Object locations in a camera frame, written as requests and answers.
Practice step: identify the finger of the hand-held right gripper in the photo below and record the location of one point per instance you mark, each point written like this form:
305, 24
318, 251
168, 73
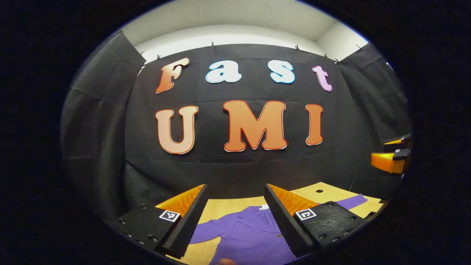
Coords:
399, 140
384, 161

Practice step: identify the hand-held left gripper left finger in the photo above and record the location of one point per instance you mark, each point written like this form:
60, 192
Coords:
187, 224

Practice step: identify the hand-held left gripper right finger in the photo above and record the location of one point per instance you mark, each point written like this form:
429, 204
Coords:
285, 224

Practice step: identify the purple ribbed jacket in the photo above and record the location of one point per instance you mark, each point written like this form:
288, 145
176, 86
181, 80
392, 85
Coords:
250, 235

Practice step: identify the row of small cloth clips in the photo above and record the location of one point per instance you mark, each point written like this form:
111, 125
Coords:
212, 45

